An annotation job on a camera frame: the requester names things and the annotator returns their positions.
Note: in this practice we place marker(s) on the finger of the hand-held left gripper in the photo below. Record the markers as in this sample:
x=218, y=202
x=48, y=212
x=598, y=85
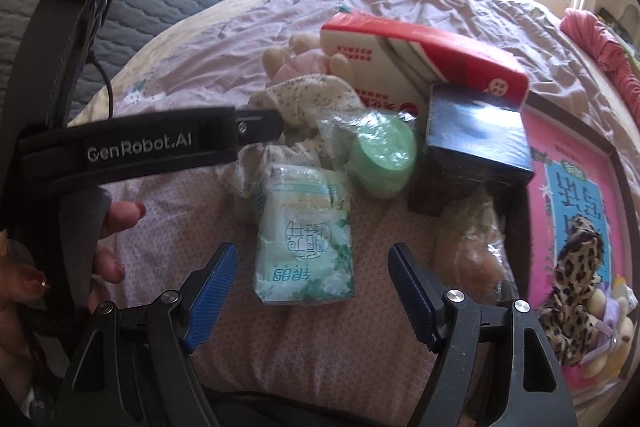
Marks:
x=257, y=124

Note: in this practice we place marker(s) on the person's left hand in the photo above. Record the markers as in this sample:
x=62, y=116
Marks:
x=120, y=214

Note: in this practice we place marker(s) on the printed pink blanket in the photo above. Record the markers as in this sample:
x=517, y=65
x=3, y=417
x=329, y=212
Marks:
x=210, y=72

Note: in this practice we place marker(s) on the red and white carton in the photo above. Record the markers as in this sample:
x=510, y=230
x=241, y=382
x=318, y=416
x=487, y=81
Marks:
x=400, y=57

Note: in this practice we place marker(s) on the pink picture book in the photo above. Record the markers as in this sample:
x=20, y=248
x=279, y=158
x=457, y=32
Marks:
x=555, y=192

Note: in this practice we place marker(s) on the pink quilt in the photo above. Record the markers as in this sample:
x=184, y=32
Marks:
x=610, y=47

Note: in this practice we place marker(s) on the white floral cloth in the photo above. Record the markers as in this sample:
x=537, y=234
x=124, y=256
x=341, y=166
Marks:
x=310, y=99

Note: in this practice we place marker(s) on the green round lid jar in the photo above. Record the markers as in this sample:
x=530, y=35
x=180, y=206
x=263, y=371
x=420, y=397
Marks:
x=385, y=157

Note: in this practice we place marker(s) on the leopard print cloth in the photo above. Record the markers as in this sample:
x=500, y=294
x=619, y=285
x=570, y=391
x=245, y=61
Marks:
x=580, y=267

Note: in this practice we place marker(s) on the cream rabbit plush pink ribbon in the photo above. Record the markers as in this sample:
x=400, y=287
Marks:
x=305, y=57

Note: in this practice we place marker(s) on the dark blue box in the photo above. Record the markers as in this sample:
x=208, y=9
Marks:
x=475, y=142

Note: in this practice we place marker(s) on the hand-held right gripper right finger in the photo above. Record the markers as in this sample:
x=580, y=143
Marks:
x=412, y=297

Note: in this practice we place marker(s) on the clear plastic bag of eggs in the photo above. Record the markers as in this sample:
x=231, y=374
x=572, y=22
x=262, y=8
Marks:
x=470, y=252

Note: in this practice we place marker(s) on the green white tissue packet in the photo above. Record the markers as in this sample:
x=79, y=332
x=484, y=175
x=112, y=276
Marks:
x=302, y=232

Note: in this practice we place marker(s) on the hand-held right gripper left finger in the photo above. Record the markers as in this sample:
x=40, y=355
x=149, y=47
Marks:
x=210, y=297

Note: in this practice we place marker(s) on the cream teddy bear plush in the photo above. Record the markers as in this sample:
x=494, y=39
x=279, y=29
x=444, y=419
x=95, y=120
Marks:
x=612, y=342

